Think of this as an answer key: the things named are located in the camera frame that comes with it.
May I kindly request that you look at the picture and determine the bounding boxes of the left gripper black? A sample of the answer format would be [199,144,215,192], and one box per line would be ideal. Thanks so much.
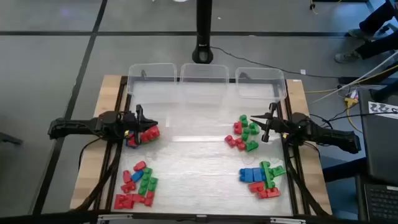
[122,105,159,144]

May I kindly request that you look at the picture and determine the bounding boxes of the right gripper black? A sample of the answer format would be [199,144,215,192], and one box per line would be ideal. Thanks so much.
[250,103,292,143]

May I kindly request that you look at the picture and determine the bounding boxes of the small blue toy block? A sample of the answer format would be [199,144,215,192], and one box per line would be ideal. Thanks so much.
[131,170,145,183]

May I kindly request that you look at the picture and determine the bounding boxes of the long green toy block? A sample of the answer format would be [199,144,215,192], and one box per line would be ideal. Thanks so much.
[260,160,276,189]
[137,167,154,197]

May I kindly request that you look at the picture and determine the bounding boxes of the clear plastic bin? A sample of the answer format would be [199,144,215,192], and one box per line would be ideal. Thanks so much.
[126,62,178,105]
[234,67,287,101]
[179,63,230,105]

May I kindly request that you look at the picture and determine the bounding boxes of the wooden table board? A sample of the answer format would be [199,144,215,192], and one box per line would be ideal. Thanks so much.
[70,74,123,210]
[285,79,333,215]

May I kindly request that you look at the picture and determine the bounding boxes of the yellow power plug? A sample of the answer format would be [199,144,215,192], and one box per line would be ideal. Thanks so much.
[344,97,364,134]

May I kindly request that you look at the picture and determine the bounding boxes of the person's shoe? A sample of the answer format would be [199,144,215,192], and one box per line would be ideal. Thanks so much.
[335,50,363,64]
[347,28,374,42]

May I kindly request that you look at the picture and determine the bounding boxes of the white printed label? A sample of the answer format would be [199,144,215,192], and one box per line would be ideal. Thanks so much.
[368,101,398,121]

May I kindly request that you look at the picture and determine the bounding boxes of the black laptop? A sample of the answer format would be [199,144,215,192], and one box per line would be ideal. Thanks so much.
[355,88,398,224]

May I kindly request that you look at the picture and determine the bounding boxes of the black stand foot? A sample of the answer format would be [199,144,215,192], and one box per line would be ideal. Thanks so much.
[0,132,24,146]

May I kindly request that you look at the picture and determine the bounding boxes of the person's leg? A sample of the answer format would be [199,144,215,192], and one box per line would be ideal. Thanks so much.
[359,0,398,32]
[357,32,398,60]

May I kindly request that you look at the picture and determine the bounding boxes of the black floor cable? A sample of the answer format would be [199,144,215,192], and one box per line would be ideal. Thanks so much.
[211,45,341,79]

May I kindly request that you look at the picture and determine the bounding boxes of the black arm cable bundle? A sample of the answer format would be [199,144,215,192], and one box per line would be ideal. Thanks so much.
[76,138,124,212]
[284,141,331,218]

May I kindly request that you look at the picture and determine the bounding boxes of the silver frame bracket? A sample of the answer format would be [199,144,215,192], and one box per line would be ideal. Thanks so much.
[269,217,308,224]
[97,213,134,223]

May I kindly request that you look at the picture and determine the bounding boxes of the white floor cable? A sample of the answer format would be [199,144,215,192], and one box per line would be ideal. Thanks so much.
[309,50,398,105]

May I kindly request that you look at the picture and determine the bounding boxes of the black camera stand pole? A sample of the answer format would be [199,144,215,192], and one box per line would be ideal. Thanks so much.
[192,0,215,65]

